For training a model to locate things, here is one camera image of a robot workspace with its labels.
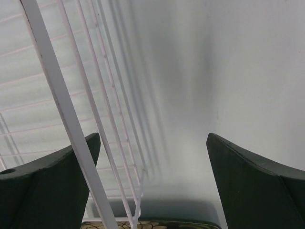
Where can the white wire dish rack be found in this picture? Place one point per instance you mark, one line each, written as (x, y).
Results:
(59, 87)

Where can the square black floral plate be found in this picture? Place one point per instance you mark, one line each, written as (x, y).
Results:
(157, 223)

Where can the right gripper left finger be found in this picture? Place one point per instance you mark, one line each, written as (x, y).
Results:
(47, 193)

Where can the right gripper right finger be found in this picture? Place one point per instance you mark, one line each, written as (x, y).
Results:
(256, 192)

